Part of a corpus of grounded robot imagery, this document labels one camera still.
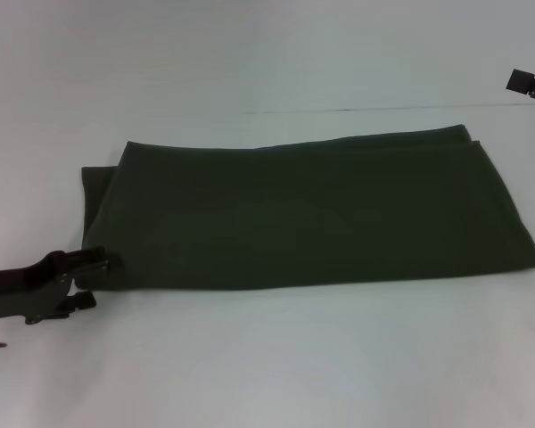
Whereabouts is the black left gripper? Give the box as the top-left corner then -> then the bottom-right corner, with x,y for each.
0,246 -> 122,326

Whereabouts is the dark green shirt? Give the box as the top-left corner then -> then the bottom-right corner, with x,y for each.
78,126 -> 535,293

